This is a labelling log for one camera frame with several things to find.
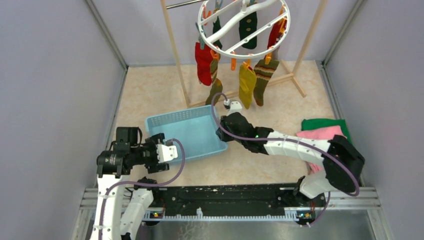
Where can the olive striped sock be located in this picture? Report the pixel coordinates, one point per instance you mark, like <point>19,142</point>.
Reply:
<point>264,73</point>

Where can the dark green sock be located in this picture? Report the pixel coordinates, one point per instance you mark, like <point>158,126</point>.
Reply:
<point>247,26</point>

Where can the yellow sock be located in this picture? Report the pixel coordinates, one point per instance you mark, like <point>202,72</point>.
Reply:
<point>247,81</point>

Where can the light blue plastic basket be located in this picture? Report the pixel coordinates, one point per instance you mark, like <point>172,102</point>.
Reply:
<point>194,127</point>

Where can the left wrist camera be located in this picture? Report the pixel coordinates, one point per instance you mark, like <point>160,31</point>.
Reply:
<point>166,153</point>

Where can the white round sock hanger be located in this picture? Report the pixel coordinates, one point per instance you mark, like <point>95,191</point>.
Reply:
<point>238,24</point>

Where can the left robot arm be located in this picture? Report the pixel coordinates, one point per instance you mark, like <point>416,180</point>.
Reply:
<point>114,166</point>

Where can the red striped sock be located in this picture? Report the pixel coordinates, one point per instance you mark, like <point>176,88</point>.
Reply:
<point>277,32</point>

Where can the green cloth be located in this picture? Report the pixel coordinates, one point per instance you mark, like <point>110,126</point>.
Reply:
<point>316,123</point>

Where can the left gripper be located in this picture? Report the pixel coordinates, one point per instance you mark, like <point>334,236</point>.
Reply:
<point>152,166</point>

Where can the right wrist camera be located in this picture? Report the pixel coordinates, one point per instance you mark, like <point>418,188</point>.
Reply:
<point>233,106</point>

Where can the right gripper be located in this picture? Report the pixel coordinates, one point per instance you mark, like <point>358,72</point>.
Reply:
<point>223,137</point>

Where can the pink cloth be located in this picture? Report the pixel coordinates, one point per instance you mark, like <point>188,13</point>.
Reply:
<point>323,133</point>

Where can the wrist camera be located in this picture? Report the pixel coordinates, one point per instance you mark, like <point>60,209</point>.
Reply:
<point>166,153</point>
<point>233,106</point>

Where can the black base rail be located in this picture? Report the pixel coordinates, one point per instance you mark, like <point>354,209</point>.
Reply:
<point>243,200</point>

